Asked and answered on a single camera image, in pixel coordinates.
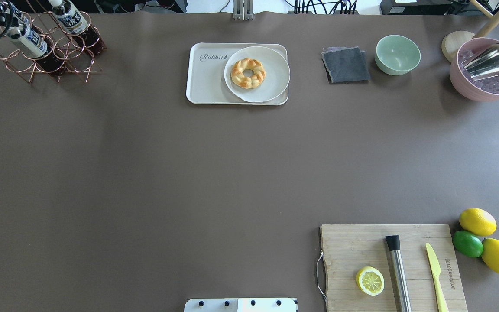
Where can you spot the yellow plastic knife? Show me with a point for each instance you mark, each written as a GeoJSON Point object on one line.
{"type": "Point", "coordinates": [436, 271]}

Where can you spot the braided ring donut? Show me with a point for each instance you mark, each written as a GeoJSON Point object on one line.
{"type": "Point", "coordinates": [248, 73]}

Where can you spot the pink bowl with ice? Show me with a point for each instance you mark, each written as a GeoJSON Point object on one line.
{"type": "Point", "coordinates": [459, 77]}

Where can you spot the white serving tray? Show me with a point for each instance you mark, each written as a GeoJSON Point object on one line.
{"type": "Point", "coordinates": [205, 82]}

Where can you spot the grey folded cloth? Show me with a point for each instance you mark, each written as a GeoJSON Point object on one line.
{"type": "Point", "coordinates": [345, 64]}

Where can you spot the tea bottle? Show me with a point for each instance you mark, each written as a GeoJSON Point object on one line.
{"type": "Point", "coordinates": [9, 8]}
{"type": "Point", "coordinates": [73, 21]}
{"type": "Point", "coordinates": [34, 46]}

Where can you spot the green bowl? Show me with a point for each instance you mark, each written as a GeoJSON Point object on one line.
{"type": "Point", "coordinates": [397, 55]}

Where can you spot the yellow lemon far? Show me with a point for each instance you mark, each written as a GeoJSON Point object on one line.
{"type": "Point", "coordinates": [478, 221]}

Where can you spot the copper wire bottle rack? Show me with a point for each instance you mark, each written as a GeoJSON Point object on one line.
{"type": "Point", "coordinates": [77, 60]}

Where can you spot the half lemon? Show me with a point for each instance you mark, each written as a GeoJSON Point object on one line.
{"type": "Point", "coordinates": [370, 280]}

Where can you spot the steel muddler black tip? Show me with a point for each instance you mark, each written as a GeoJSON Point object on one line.
{"type": "Point", "coordinates": [393, 244]}

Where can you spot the bamboo cutting board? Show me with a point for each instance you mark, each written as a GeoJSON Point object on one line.
{"type": "Point", "coordinates": [347, 248]}

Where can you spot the white round plate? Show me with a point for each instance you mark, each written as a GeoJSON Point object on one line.
{"type": "Point", "coordinates": [277, 74]}

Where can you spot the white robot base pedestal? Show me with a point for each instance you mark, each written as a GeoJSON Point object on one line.
{"type": "Point", "coordinates": [275, 304]}

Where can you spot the green lime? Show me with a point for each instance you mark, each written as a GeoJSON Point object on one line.
{"type": "Point", "coordinates": [467, 243]}

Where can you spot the metal ice scoop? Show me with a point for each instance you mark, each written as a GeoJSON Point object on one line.
{"type": "Point", "coordinates": [485, 65]}

